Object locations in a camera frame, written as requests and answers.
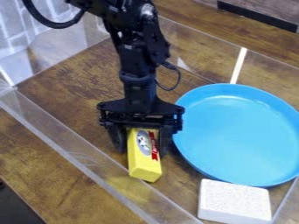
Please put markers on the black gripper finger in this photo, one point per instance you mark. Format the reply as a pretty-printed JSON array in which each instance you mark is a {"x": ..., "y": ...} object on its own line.
[
  {"x": 117, "y": 136},
  {"x": 164, "y": 140}
]

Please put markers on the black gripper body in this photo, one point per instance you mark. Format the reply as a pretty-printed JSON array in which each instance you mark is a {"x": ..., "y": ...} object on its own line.
[{"x": 140, "y": 109}]

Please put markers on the yellow butter block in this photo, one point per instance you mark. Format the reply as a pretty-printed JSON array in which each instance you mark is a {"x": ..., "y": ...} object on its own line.
[{"x": 144, "y": 165}]

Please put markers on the blue round tray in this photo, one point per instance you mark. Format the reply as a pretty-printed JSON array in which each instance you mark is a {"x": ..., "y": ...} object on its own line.
[{"x": 240, "y": 135}]

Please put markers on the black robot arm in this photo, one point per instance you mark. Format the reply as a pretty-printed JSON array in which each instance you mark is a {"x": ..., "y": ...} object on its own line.
[{"x": 143, "y": 50}]

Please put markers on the white speckled sponge block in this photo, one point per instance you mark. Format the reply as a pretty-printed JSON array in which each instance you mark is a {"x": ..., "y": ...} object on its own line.
[{"x": 233, "y": 204}]

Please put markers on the dark wooden furniture edge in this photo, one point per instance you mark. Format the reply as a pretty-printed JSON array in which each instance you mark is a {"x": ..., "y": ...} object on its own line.
[{"x": 276, "y": 22}]

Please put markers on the clear acrylic enclosure wall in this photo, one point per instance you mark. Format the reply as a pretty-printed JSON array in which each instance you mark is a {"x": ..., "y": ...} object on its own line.
[{"x": 57, "y": 158}]

